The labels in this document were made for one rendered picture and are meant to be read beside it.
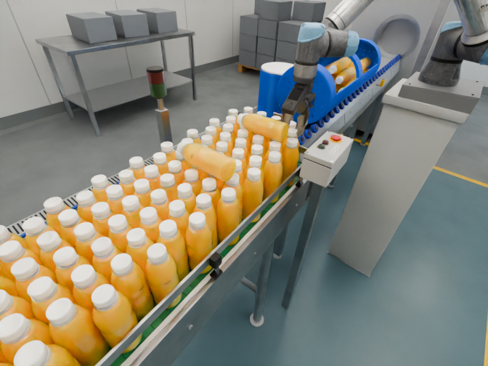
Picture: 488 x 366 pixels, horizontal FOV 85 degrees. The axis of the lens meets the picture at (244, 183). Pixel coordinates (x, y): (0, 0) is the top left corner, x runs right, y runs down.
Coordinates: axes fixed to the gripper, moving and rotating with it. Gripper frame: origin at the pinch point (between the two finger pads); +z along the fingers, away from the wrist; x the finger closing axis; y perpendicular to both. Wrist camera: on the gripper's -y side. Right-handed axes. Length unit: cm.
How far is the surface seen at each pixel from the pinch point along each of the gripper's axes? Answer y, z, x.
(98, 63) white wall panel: 108, 57, 337
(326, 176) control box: -12.6, 4.1, -19.8
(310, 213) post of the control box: -4.6, 29.8, -15.8
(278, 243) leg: 22, 92, 6
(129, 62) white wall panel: 152, 63, 335
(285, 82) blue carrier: 34.5, -5.1, 23.1
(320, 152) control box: -8.9, -1.5, -14.9
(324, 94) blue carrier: 34.5, -4.2, 2.2
